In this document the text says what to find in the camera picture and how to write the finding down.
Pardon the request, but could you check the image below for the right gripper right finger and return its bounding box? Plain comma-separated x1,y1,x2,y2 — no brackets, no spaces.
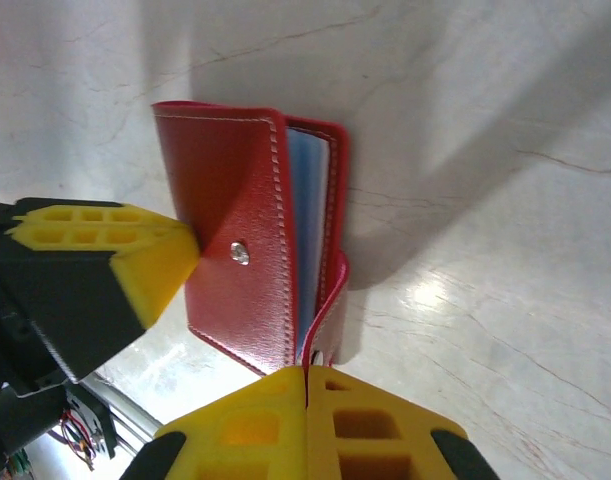
304,365,501,480

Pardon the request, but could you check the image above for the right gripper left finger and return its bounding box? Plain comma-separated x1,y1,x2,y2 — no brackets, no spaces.
118,366,307,480

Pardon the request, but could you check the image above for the red card holder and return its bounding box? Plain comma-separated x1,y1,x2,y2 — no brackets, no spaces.
151,99,351,377

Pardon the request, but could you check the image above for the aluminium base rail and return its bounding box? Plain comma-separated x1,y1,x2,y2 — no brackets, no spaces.
82,372,161,454

